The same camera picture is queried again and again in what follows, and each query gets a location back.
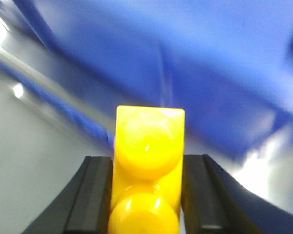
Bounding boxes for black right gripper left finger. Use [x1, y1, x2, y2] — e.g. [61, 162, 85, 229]
[24, 156, 113, 234]

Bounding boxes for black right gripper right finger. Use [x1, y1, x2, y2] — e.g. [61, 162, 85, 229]
[181, 155, 293, 234]

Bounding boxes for yellow two-stud toy brick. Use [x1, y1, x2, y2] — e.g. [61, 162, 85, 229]
[108, 105, 185, 234]

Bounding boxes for grey bin shelving rack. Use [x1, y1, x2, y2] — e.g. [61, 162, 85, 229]
[0, 14, 113, 152]

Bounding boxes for blue bin on upper shelf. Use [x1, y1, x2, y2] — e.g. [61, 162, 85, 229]
[0, 0, 293, 158]

